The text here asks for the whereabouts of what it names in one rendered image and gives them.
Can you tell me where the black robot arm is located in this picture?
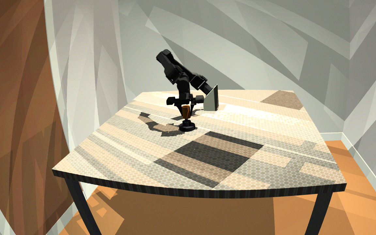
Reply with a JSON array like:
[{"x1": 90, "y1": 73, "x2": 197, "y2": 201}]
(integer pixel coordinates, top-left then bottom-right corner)
[{"x1": 156, "y1": 49, "x2": 212, "y2": 105}]

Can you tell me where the orange cylindrical knob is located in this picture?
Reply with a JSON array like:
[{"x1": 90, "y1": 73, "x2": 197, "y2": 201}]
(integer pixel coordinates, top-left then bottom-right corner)
[{"x1": 182, "y1": 105, "x2": 191, "y2": 119}]

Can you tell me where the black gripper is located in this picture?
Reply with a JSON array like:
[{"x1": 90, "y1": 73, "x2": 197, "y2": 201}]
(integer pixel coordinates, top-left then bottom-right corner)
[{"x1": 166, "y1": 95, "x2": 204, "y2": 116}]

